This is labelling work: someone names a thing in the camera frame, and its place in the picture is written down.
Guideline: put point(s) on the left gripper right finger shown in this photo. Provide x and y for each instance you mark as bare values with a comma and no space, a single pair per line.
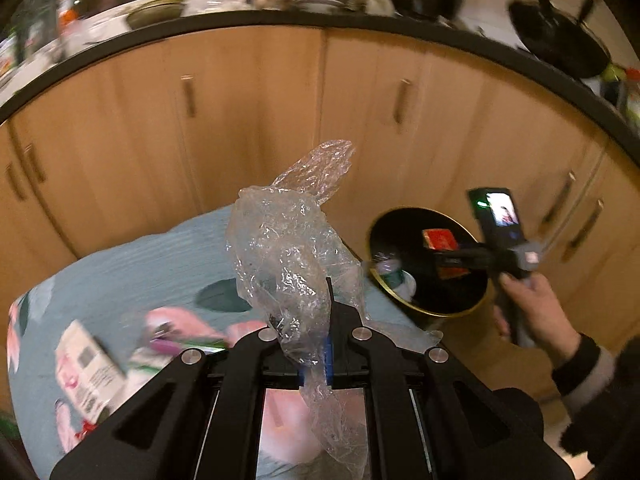
429,417

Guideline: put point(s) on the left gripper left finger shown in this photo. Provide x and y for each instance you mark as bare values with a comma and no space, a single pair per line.
198,418

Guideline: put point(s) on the red cigarette box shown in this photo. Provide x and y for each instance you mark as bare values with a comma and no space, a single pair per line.
442,240

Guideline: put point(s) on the green label water bottle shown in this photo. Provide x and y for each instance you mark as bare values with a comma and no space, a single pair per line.
389,268

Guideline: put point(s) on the pink white medicine box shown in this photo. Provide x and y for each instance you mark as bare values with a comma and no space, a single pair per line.
87,375

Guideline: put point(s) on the clear plastic bag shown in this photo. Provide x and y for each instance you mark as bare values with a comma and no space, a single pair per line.
291,266

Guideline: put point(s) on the right forearm dark sleeve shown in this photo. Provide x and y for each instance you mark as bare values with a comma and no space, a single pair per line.
601,394

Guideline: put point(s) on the black round trash bin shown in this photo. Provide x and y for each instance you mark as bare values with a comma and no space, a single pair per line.
400,231

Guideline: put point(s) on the wooden kitchen cabinets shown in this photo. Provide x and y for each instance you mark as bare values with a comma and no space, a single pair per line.
136,143

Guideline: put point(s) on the right hand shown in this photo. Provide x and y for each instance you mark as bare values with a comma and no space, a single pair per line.
543,316

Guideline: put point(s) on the white green small box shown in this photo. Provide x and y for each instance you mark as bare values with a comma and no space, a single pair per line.
144,364

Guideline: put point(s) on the purple wrapper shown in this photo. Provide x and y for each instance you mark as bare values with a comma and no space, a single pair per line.
171,344

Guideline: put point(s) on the teal floral tablecloth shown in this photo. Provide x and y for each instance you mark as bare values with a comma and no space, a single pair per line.
184,278

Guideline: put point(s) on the black frying pan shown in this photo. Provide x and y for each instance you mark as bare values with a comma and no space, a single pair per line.
561,40

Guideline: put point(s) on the metal bowl on counter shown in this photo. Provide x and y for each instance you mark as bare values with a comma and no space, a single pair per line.
154,12

